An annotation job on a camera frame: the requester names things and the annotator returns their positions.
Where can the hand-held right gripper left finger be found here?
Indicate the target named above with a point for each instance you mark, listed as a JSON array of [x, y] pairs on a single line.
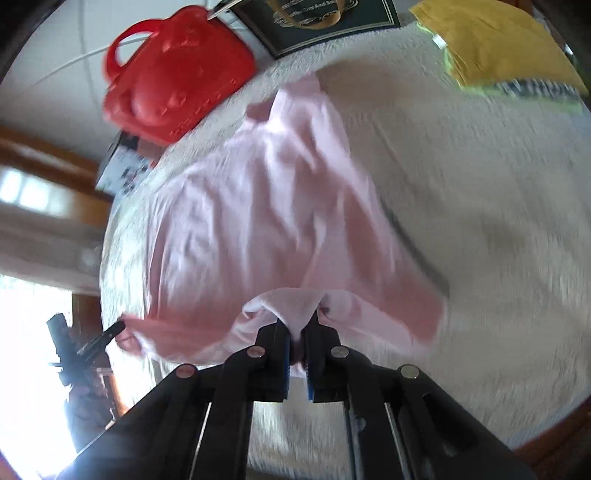
[[285, 364]]

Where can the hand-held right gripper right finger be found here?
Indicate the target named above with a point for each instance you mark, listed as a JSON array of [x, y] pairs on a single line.
[[310, 374]]

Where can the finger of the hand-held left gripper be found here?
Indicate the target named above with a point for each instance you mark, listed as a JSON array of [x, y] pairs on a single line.
[[99, 340]]

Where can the pink shirt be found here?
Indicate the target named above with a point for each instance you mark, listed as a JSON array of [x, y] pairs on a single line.
[[258, 217]]

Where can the printed cardboard box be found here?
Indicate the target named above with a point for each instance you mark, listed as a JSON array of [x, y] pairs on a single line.
[[122, 168]]

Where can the wooden chair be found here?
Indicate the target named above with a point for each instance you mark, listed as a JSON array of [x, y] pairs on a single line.
[[51, 159]]

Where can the white lace tablecloth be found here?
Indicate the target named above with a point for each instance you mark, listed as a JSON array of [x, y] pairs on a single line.
[[498, 221]]

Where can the red bear-face carry case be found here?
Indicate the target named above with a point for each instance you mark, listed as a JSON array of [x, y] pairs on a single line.
[[180, 74]]

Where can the black gift bag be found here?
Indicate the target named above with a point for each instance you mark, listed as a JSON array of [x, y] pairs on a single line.
[[314, 25]]

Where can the striped folded cloth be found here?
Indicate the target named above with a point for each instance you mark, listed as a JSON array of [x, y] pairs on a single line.
[[531, 87]]

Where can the folded yellow cloth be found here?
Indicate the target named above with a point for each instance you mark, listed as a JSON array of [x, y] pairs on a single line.
[[498, 41]]

